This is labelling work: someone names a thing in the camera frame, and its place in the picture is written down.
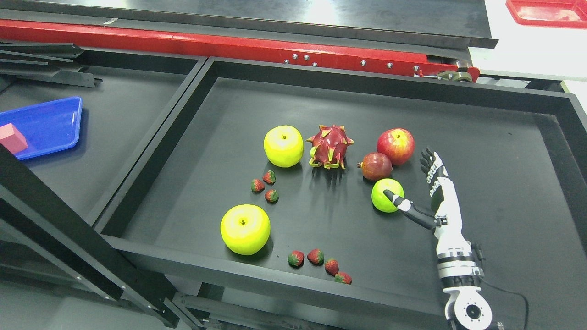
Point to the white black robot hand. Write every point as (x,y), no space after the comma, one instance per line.
(446,223)

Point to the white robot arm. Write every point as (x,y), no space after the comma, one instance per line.
(466,309)

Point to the red apple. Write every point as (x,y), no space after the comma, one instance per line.
(397,144)

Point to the black shelf tray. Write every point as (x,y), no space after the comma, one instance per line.
(517,158)

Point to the yellow apple upper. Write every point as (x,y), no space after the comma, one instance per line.
(284,146)

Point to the yellow apple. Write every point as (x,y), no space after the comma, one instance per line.
(284,146)
(245,229)

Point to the yellow apple lower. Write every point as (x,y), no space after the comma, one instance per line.
(245,229)

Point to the dark red pomegranate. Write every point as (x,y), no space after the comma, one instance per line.
(375,166)

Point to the strawberry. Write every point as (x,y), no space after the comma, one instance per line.
(296,259)
(271,196)
(331,266)
(316,257)
(257,185)
(269,177)
(343,277)

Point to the red dragon fruit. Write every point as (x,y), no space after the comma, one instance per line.
(329,147)

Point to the red plastic tray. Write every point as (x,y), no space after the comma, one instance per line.
(549,13)

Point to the blue plastic tray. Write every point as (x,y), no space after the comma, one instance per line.
(47,127)

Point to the red metal beam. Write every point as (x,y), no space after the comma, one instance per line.
(264,50)

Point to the pink block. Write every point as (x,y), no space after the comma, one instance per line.
(12,139)

